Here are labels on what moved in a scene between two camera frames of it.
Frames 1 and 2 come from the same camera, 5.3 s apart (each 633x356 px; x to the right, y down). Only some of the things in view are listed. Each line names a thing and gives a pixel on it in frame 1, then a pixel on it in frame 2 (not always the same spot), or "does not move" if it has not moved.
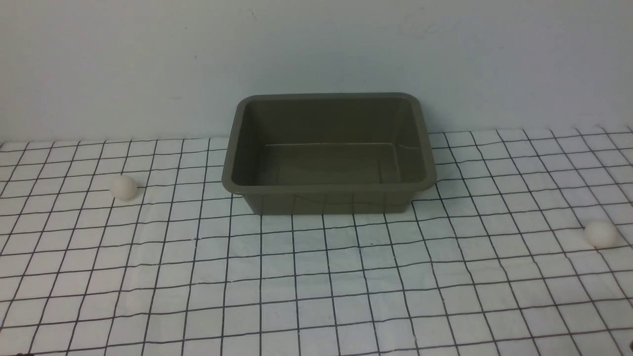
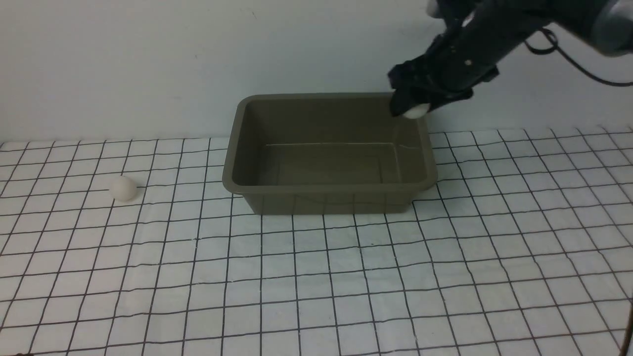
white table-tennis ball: (600, 234) -> (417, 111)
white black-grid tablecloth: (490, 259) does not move
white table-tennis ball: (124, 187) does not move
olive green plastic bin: (328, 153) does not move
